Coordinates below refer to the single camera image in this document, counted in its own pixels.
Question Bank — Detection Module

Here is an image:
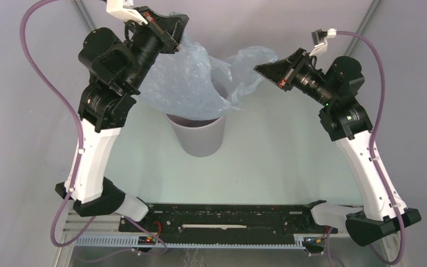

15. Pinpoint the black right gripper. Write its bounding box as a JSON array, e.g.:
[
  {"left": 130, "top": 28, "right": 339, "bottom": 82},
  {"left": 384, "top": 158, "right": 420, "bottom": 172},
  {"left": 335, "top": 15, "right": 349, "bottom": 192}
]
[{"left": 254, "top": 48, "right": 335, "bottom": 107}]

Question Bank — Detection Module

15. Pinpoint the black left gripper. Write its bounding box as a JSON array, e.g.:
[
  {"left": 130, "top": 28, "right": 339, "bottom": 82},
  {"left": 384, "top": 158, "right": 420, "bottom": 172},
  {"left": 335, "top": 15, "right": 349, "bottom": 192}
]
[{"left": 121, "top": 6, "right": 188, "bottom": 92}]

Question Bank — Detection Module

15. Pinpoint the blue translucent trash bag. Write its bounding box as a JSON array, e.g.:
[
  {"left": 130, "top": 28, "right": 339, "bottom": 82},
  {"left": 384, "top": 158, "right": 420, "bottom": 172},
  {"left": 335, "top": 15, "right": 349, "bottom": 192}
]
[{"left": 136, "top": 31, "right": 278, "bottom": 121}]

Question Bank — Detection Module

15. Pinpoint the grey plastic trash bin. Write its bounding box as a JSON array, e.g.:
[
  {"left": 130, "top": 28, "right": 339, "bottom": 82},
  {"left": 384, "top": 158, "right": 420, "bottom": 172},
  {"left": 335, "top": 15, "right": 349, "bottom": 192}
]
[{"left": 163, "top": 58, "right": 232, "bottom": 158}]

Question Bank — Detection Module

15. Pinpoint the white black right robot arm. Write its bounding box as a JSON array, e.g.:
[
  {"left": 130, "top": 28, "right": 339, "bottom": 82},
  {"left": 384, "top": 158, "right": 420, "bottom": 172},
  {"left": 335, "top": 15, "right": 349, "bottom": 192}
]
[{"left": 254, "top": 28, "right": 421, "bottom": 246}]

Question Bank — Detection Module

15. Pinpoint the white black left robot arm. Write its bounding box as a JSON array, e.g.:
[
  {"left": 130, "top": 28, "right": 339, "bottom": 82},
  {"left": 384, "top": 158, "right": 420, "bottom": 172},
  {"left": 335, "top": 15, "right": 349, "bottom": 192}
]
[{"left": 55, "top": 1, "right": 189, "bottom": 232}]

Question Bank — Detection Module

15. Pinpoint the small electronics board with leds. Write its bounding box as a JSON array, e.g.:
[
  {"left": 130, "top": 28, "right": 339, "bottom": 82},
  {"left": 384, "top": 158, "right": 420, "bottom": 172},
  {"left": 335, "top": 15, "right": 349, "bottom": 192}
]
[{"left": 137, "top": 236, "right": 157, "bottom": 245}]

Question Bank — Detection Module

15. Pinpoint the aluminium frame rail left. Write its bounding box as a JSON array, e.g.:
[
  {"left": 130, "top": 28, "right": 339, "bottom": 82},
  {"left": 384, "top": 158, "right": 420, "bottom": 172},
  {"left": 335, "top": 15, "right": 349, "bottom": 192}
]
[{"left": 71, "top": 0, "right": 96, "bottom": 32}]

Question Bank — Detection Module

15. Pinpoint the aluminium frame rail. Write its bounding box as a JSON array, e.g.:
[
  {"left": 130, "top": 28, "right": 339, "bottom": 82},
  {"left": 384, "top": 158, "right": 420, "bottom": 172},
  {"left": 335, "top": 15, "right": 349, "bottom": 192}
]
[
  {"left": 344, "top": 0, "right": 384, "bottom": 56},
  {"left": 71, "top": 0, "right": 96, "bottom": 32}
]

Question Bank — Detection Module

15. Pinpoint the aluminium frame rail right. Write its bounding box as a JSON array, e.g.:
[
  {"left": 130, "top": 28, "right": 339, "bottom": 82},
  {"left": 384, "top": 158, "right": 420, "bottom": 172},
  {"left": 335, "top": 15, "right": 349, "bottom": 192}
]
[{"left": 344, "top": 0, "right": 384, "bottom": 56}]

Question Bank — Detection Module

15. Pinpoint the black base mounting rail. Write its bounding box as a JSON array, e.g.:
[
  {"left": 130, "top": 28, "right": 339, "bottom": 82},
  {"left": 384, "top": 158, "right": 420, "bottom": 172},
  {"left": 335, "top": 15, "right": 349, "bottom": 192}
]
[{"left": 139, "top": 204, "right": 327, "bottom": 240}]

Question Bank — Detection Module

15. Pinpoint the white slotted cable duct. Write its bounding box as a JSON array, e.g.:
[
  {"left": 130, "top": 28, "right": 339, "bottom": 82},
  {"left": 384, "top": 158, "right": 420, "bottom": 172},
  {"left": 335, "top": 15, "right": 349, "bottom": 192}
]
[{"left": 76, "top": 235, "right": 304, "bottom": 249}]

